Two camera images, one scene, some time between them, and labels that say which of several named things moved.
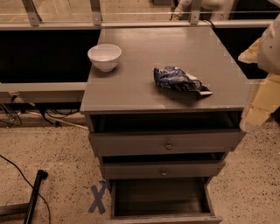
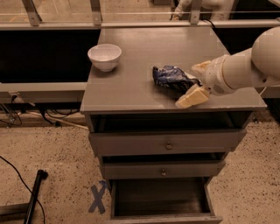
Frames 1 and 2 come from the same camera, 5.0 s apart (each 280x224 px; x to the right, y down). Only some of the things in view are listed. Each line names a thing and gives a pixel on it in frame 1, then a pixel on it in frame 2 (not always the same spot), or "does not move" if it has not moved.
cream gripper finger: x=250 y=55 -> x=200 y=67
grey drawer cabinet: x=158 y=147 does not move
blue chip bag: x=175 y=79 does not move
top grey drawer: x=143 y=143 does not move
